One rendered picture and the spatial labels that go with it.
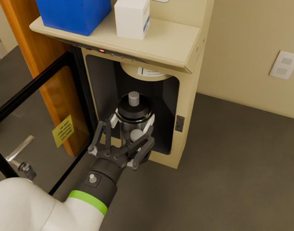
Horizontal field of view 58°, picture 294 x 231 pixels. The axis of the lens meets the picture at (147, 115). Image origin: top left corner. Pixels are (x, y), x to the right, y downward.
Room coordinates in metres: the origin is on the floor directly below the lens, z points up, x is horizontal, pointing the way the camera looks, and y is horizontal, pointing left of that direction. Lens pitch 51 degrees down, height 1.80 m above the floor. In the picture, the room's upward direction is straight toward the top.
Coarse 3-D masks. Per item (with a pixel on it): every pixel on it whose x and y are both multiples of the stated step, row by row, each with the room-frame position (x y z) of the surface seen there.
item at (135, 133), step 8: (152, 104) 0.49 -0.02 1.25; (152, 112) 0.46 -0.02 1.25; (128, 120) 0.43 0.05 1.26; (136, 120) 0.43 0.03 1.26; (120, 128) 0.46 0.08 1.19; (128, 128) 0.44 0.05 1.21; (136, 128) 0.43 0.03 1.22; (120, 136) 0.46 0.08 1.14; (128, 136) 0.44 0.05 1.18; (136, 136) 0.43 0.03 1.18; (128, 144) 0.43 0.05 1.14; (144, 144) 0.44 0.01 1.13; (136, 152) 0.43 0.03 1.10
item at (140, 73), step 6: (126, 66) 0.55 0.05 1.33; (132, 66) 0.54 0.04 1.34; (126, 72) 0.54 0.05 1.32; (132, 72) 0.53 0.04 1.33; (138, 72) 0.53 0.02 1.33; (144, 72) 0.52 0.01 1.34; (150, 72) 0.52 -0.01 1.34; (156, 72) 0.52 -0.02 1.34; (138, 78) 0.52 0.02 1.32; (144, 78) 0.52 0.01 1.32; (150, 78) 0.52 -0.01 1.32; (156, 78) 0.52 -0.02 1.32; (162, 78) 0.52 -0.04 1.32
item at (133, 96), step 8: (128, 96) 0.51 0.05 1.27; (136, 96) 0.48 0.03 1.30; (144, 96) 0.51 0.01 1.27; (120, 104) 0.47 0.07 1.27; (128, 104) 0.47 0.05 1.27; (136, 104) 0.47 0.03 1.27; (144, 104) 0.47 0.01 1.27; (120, 112) 0.45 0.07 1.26; (128, 112) 0.45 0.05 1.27; (136, 112) 0.45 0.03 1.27; (144, 112) 0.45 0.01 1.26
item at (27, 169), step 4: (24, 164) 0.33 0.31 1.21; (28, 164) 0.33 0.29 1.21; (24, 168) 0.32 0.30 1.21; (28, 168) 0.32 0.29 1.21; (32, 168) 0.33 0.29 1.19; (24, 172) 0.31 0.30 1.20; (28, 172) 0.31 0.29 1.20; (32, 172) 0.32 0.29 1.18; (28, 176) 0.31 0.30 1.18; (32, 176) 0.32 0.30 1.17; (32, 180) 0.31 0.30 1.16
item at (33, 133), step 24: (48, 96) 0.45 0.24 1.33; (72, 96) 0.51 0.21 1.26; (24, 120) 0.38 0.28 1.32; (48, 120) 0.43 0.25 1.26; (72, 120) 0.49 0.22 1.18; (0, 144) 0.32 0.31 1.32; (24, 144) 0.35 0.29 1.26; (48, 144) 0.40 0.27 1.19; (72, 144) 0.46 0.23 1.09; (48, 168) 0.37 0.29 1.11; (48, 192) 0.34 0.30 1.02
